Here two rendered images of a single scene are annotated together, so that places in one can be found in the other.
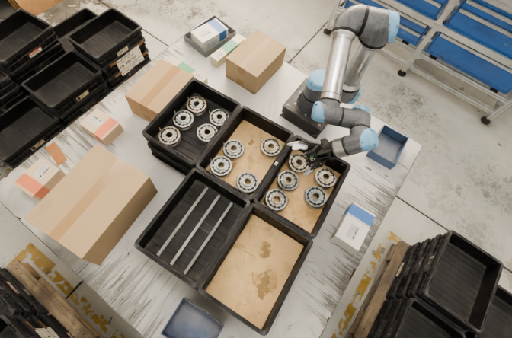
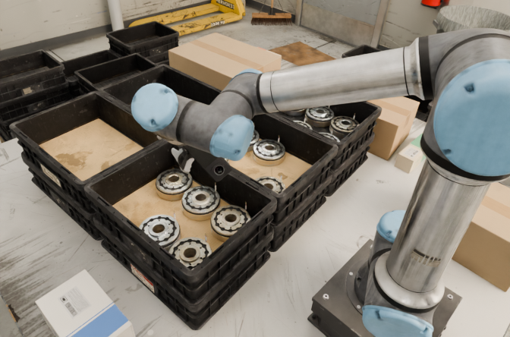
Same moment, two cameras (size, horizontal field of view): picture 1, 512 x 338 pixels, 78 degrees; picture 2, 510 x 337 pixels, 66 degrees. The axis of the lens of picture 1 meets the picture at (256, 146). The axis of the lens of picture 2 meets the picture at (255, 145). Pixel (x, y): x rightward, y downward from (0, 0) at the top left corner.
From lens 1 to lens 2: 140 cm
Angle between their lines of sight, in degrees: 65
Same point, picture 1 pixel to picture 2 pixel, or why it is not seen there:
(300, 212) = (144, 214)
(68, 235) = (191, 45)
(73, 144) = not seen: hidden behind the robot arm
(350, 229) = (80, 299)
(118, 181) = (236, 64)
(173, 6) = not seen: outside the picture
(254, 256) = (110, 156)
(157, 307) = not seen: hidden behind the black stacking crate
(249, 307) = (55, 145)
